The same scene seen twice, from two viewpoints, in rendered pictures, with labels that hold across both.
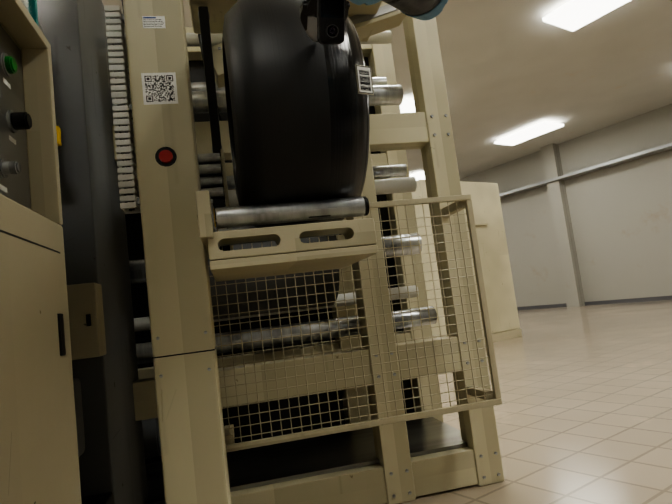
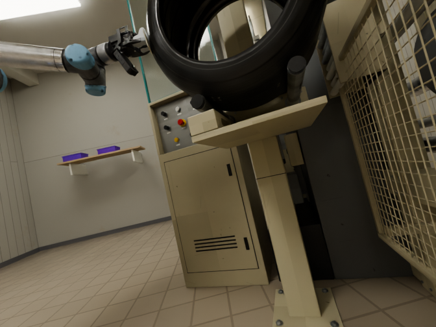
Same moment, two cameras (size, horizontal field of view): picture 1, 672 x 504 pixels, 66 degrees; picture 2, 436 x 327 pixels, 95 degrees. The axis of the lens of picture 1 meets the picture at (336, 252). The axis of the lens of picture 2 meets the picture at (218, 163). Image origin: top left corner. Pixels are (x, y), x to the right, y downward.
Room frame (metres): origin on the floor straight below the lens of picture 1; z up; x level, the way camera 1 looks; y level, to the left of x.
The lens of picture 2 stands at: (1.47, -0.57, 0.67)
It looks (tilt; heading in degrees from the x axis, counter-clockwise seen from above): 3 degrees up; 121
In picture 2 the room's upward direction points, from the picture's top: 13 degrees counter-clockwise
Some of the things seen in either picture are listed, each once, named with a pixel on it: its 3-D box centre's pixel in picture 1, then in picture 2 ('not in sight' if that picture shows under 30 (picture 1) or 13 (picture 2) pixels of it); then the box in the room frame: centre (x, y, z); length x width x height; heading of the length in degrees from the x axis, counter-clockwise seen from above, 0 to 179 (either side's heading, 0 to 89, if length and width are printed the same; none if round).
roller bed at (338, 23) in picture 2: (196, 203); (345, 50); (1.59, 0.42, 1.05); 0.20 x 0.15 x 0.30; 102
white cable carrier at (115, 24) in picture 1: (124, 108); not in sight; (1.14, 0.44, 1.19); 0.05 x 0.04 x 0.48; 12
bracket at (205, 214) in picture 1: (209, 229); (259, 113); (1.23, 0.30, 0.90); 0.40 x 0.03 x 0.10; 12
